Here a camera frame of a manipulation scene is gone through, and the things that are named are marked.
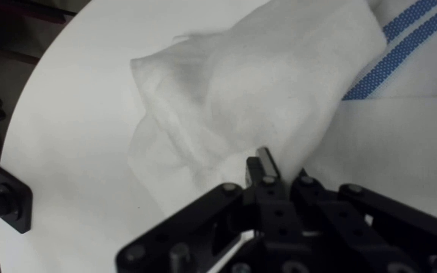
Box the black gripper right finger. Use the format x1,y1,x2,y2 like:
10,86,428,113
290,169,437,273

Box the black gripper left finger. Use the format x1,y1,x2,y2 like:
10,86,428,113
116,146,322,273

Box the white towel blue stripes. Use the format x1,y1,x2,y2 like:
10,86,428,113
126,0,437,228

